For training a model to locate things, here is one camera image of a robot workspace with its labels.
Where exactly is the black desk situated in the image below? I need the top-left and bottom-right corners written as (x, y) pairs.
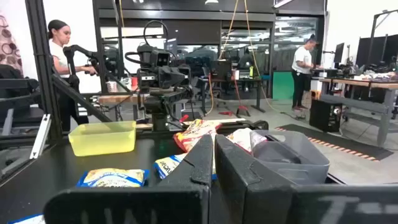
top-left (197, 76), bottom-right (267, 114)

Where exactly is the black monitor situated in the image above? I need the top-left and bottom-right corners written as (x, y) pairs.
top-left (333, 42), bottom-right (345, 65)

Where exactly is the smoky translucent plastic bin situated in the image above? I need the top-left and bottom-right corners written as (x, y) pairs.
top-left (250, 129), bottom-right (331, 185)

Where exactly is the black partition panel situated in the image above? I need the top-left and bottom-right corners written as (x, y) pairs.
top-left (356, 34), bottom-right (398, 68)

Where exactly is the white metal bracket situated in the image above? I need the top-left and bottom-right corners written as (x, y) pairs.
top-left (29, 113), bottom-right (52, 160)

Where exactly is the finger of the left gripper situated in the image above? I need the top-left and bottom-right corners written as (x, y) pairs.
top-left (159, 65), bottom-right (174, 90)
top-left (172, 65), bottom-right (187, 90)

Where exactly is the person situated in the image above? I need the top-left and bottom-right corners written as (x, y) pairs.
top-left (290, 33), bottom-right (318, 110)
top-left (46, 19), bottom-right (94, 131)

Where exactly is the red Maruchan ramen pack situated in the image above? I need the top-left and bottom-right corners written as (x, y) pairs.
top-left (226, 127), bottom-right (268, 155)

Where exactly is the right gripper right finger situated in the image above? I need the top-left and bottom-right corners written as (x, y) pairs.
top-left (214, 134), bottom-right (398, 224)

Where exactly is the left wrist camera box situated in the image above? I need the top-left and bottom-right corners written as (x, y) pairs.
top-left (137, 44), bottom-right (172, 68)

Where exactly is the brown patterned curtain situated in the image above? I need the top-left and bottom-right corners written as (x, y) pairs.
top-left (0, 12), bottom-right (24, 75)

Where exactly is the green panel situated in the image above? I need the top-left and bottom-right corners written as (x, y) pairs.
top-left (272, 71), bottom-right (295, 100)

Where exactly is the black hazard-striped floor mat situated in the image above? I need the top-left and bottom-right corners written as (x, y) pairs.
top-left (275, 123), bottom-right (394, 162)

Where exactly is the red floor tool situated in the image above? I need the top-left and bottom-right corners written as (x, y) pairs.
top-left (217, 77), bottom-right (251, 118)

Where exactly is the yellow translucent plastic bin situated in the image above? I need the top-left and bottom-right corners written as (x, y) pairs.
top-left (68, 120), bottom-right (137, 157)

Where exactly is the black box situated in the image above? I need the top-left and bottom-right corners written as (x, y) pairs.
top-left (309, 98), bottom-right (343, 133)

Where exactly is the wooden work table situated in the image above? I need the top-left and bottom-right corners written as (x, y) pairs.
top-left (98, 92), bottom-right (150, 105)

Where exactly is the orange Maruchan ramen pack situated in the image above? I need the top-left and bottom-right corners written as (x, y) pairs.
top-left (173, 119), bottom-right (223, 153)

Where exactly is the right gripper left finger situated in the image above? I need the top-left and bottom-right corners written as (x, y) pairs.
top-left (43, 134), bottom-right (214, 224)

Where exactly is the grey-legged wooden table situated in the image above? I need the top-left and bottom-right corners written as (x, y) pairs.
top-left (320, 76), bottom-right (398, 147)

